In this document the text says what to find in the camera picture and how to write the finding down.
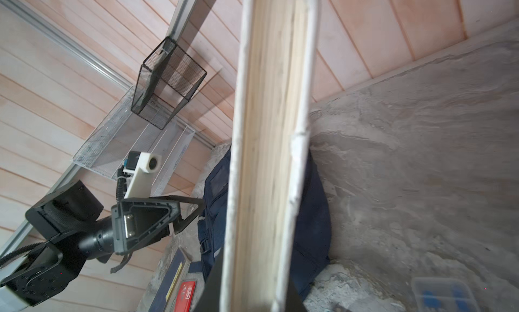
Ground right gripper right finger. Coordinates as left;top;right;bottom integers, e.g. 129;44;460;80
285;278;308;312

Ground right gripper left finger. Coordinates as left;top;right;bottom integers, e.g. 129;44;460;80
193;248;224;312

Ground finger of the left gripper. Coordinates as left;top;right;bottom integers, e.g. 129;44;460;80
110;253;132;274
168;195;206;235

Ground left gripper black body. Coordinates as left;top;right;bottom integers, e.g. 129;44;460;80
111;197;181;255

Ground blue book yellow spine label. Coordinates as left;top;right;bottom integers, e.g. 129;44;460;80
148;247;191;312

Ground navy blue student backpack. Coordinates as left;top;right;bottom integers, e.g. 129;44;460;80
190;150;332;300

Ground white book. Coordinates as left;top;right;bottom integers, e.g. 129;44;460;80
220;0;320;311

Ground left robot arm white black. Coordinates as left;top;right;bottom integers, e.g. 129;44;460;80
1;178;205;311

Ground red rectangular box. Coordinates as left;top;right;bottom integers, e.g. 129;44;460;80
173;280;197;312

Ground clear plastic small case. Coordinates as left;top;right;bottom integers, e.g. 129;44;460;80
411;277;480;312

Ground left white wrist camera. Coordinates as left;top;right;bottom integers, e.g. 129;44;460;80
116;151;162;201

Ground white wire mesh shelf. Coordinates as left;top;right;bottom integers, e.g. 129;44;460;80
72;86;195;196

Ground black mesh wall basket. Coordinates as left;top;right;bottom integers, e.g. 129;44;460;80
131;37;207;130

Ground horizontal aluminium wall rail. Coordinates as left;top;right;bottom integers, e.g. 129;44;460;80
0;0;216;148

